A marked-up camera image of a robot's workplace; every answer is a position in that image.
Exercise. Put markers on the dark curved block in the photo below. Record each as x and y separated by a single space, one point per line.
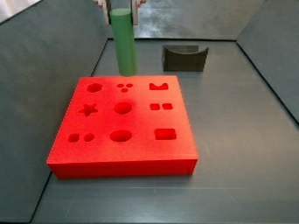
184 58

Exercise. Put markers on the red foam shape board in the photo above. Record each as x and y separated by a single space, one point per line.
126 128

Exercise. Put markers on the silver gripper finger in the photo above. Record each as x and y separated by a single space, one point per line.
135 6
104 4

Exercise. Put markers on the green cylinder peg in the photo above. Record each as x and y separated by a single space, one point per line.
124 40

